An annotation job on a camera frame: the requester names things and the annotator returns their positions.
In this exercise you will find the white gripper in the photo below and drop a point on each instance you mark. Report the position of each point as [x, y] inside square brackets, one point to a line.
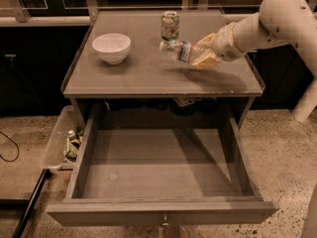
[225, 44]

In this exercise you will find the clear plastic water bottle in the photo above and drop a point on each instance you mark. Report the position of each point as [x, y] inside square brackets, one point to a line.
[182, 51]

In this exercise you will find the grey wooden cabinet counter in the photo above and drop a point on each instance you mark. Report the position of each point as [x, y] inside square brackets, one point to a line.
[148, 73]

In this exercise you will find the green white soda can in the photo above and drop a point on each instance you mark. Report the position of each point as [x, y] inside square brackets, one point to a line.
[169, 26]

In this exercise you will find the metal drawer knob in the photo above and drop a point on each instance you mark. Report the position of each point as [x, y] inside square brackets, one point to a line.
[164, 222]

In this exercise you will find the clear plastic storage bin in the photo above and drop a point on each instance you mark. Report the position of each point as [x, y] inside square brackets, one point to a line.
[54, 158]

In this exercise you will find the small bottle in bin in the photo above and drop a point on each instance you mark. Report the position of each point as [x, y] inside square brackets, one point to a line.
[71, 135]

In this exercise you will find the grey open top drawer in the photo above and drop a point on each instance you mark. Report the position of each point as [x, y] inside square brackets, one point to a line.
[131, 176]

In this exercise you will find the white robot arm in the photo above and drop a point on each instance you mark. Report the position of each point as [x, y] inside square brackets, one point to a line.
[281, 148]

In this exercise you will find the black floor rail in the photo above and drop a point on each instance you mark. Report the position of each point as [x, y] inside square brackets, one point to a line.
[24, 207]

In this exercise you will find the white ceramic bowl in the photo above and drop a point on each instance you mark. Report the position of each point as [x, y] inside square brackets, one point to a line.
[112, 48]

